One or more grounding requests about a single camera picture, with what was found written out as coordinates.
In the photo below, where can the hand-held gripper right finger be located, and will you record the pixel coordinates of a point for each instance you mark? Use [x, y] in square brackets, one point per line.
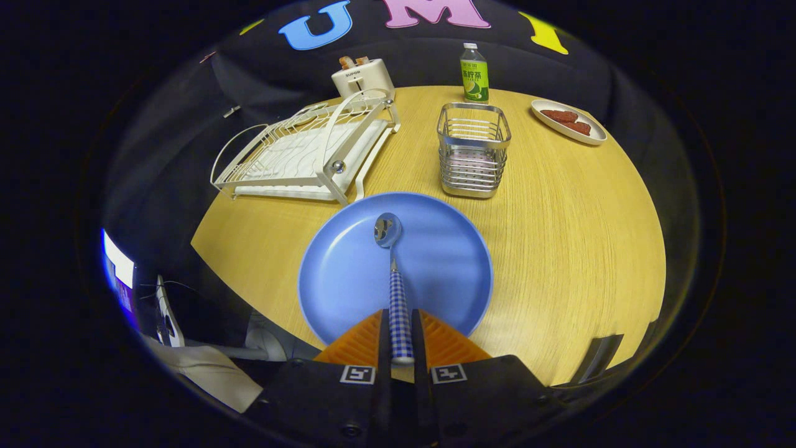
[419, 348]

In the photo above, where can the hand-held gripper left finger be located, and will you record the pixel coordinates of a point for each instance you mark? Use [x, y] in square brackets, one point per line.
[311, 398]

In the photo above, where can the blue plate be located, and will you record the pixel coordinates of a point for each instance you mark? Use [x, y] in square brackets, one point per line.
[348, 274]

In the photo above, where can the white oval plate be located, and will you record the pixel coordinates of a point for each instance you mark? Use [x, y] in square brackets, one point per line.
[587, 135]

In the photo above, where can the white cloth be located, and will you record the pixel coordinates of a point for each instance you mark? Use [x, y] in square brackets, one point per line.
[211, 373]

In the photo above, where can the dark grey chair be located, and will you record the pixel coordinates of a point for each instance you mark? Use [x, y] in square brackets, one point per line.
[597, 358]

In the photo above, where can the lit monitor screen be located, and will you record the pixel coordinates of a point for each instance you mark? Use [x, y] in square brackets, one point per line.
[118, 261]

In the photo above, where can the red meat piece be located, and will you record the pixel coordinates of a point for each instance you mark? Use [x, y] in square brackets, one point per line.
[559, 116]
[578, 127]

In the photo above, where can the white toaster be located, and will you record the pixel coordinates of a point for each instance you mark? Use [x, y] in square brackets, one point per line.
[364, 81]

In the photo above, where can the green label drink bottle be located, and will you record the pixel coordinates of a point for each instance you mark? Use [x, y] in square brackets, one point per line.
[474, 78]

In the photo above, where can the white clip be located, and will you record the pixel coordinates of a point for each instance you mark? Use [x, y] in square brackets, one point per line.
[231, 111]

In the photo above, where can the pink clip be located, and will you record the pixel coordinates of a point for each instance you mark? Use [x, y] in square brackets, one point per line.
[207, 57]

